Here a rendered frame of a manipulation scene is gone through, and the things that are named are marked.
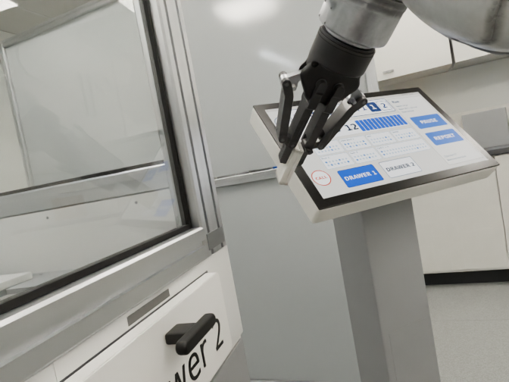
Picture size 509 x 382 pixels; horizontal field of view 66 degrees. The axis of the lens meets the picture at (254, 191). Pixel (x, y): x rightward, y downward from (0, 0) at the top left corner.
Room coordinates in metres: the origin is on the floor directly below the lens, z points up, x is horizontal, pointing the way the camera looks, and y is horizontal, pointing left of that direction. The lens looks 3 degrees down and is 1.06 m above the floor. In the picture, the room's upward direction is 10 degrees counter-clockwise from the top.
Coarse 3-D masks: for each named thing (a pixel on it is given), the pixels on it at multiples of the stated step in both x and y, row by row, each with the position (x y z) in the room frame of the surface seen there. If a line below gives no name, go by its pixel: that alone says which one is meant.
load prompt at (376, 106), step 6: (372, 102) 1.01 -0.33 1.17; (378, 102) 1.01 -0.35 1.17; (384, 102) 1.02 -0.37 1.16; (366, 108) 0.98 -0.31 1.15; (372, 108) 0.99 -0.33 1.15; (378, 108) 0.99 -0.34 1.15; (384, 108) 1.00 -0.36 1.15; (390, 108) 1.01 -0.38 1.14; (294, 114) 0.91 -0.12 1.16; (330, 114) 0.94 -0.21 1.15; (354, 114) 0.96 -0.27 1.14; (360, 114) 0.96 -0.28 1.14; (366, 114) 0.97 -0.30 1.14
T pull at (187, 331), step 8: (200, 320) 0.40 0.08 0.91; (208, 320) 0.41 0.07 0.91; (176, 328) 0.39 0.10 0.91; (184, 328) 0.39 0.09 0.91; (192, 328) 0.38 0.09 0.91; (200, 328) 0.39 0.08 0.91; (208, 328) 0.40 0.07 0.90; (168, 336) 0.38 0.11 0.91; (176, 336) 0.38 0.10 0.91; (184, 336) 0.37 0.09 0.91; (192, 336) 0.37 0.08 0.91; (200, 336) 0.38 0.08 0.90; (168, 344) 0.39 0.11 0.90; (176, 344) 0.36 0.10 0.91; (184, 344) 0.36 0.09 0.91; (192, 344) 0.37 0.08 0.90; (176, 352) 0.36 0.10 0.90; (184, 352) 0.35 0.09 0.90
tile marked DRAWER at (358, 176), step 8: (352, 168) 0.82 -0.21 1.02; (360, 168) 0.82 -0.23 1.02; (368, 168) 0.83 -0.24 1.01; (344, 176) 0.80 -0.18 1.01; (352, 176) 0.80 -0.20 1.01; (360, 176) 0.81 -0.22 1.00; (368, 176) 0.81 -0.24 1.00; (376, 176) 0.82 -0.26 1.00; (352, 184) 0.78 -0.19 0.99; (360, 184) 0.79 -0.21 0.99
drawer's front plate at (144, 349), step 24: (192, 288) 0.47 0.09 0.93; (216, 288) 0.52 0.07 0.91; (168, 312) 0.40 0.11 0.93; (192, 312) 0.45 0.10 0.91; (216, 312) 0.51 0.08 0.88; (144, 336) 0.36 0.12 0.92; (216, 336) 0.49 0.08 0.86; (96, 360) 0.31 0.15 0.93; (120, 360) 0.32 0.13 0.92; (144, 360) 0.35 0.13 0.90; (168, 360) 0.39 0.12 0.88; (192, 360) 0.43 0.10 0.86; (216, 360) 0.48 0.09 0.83
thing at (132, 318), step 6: (162, 294) 0.43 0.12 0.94; (168, 294) 0.44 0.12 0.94; (156, 300) 0.42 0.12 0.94; (162, 300) 0.43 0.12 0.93; (144, 306) 0.39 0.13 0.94; (150, 306) 0.40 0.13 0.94; (138, 312) 0.38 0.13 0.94; (144, 312) 0.39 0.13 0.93; (132, 318) 0.37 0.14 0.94; (138, 318) 0.38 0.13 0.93
